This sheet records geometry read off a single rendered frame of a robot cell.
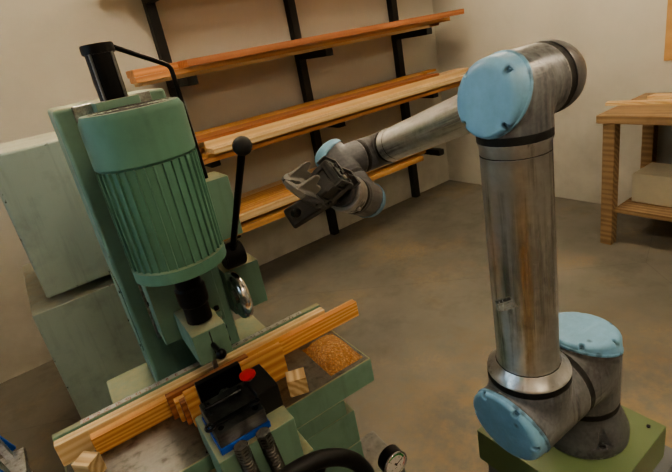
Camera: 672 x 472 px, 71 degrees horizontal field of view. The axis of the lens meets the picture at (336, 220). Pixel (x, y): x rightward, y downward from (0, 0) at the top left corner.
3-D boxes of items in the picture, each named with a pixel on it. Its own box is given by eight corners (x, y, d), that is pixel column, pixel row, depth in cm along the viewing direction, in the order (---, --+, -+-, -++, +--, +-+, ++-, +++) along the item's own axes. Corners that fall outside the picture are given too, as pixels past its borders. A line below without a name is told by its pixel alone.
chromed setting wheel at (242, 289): (249, 328, 111) (236, 283, 106) (230, 309, 121) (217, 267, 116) (260, 323, 112) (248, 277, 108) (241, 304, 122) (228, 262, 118)
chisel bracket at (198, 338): (203, 373, 93) (191, 338, 90) (183, 343, 105) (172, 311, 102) (237, 356, 97) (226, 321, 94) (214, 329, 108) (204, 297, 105)
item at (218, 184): (213, 244, 112) (195, 185, 107) (201, 235, 120) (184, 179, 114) (245, 232, 116) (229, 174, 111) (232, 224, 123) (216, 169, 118)
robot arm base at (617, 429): (552, 384, 120) (551, 352, 116) (638, 413, 107) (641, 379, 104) (522, 435, 108) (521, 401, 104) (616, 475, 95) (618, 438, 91)
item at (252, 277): (236, 315, 117) (223, 272, 113) (226, 305, 123) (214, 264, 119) (269, 299, 122) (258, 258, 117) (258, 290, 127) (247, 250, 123)
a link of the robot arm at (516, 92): (592, 432, 93) (591, 32, 67) (538, 486, 85) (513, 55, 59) (524, 394, 105) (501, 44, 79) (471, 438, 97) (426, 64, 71)
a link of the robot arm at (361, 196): (327, 192, 115) (348, 223, 111) (317, 189, 110) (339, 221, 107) (354, 168, 112) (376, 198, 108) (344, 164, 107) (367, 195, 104)
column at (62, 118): (164, 405, 115) (48, 111, 90) (144, 363, 133) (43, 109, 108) (247, 361, 125) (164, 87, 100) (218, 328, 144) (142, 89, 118)
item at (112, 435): (98, 456, 90) (90, 440, 88) (97, 449, 91) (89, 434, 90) (359, 315, 118) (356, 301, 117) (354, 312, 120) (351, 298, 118)
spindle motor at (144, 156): (147, 300, 81) (79, 120, 70) (128, 270, 95) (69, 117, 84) (240, 261, 89) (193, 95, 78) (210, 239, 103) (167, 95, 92)
